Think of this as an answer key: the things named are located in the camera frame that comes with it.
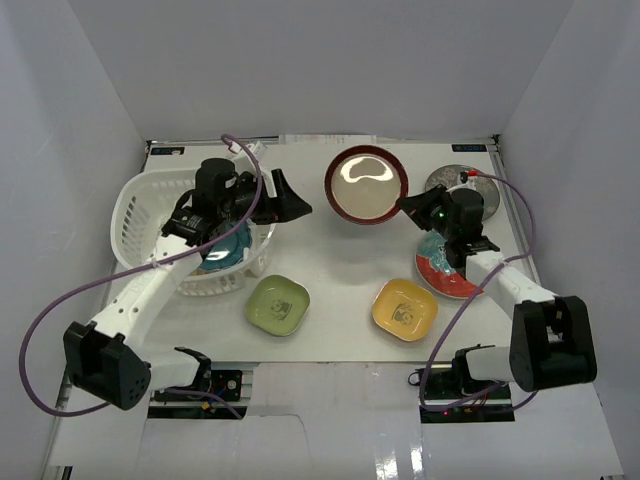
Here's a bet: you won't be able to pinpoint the red and teal plate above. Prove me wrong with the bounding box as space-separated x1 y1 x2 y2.
415 231 476 300

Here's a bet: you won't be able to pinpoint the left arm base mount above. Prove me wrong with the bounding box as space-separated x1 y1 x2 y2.
147 369 253 420

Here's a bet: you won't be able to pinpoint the yellow square panda plate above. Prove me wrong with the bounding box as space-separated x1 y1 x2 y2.
371 278 438 342

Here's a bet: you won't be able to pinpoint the white plastic dish bin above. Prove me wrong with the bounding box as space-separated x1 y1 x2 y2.
111 168 276 297

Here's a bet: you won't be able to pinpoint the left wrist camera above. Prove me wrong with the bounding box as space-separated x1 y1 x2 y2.
227 141 269 169

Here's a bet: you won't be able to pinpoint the grey reindeer plate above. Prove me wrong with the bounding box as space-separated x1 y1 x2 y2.
425 164 501 221

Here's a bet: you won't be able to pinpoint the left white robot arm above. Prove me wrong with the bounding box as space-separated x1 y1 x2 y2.
63 158 312 410

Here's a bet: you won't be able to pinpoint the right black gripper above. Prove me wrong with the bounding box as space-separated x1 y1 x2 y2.
396 185 457 242

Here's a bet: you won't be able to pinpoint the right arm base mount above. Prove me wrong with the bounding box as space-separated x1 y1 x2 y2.
419 362 515 425

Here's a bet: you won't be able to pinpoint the teal scalloped plate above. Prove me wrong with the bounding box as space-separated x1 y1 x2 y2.
200 224 252 272

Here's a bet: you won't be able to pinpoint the green square panda plate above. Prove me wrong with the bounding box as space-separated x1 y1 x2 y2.
244 275 311 337

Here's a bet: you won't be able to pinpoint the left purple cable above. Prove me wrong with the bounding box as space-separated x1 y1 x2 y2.
18 132 264 419

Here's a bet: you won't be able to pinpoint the dark red rimmed plate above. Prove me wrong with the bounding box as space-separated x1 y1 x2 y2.
324 145 409 225

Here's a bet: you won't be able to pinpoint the papers at back edge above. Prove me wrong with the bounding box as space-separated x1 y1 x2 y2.
278 134 377 146

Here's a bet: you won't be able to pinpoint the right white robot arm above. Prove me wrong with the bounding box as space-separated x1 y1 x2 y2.
396 186 597 399

